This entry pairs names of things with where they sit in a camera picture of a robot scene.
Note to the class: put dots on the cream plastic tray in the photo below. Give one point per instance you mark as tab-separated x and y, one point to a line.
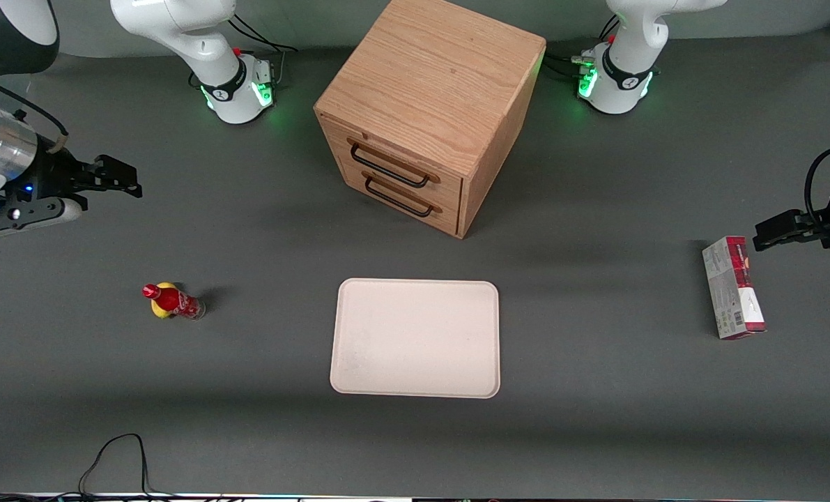
414	338

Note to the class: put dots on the red and grey carton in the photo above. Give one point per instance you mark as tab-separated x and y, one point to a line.
732	293

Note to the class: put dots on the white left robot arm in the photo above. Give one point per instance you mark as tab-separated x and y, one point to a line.
627	63

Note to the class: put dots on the yellow toy lemon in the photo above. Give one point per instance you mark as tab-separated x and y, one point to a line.
159	309

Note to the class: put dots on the wooden drawer cabinet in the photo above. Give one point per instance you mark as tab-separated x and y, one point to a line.
428	77

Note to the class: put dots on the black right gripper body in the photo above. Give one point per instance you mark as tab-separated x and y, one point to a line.
50	175

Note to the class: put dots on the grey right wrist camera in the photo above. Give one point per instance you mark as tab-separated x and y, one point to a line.
17	215

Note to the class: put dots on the red coke bottle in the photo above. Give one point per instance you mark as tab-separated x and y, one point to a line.
174	301

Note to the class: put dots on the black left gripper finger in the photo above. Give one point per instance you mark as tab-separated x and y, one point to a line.
777	240
780	222

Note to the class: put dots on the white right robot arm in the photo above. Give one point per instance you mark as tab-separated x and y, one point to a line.
198	42

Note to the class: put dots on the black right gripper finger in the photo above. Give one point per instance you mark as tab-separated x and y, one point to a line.
118	187
116	169

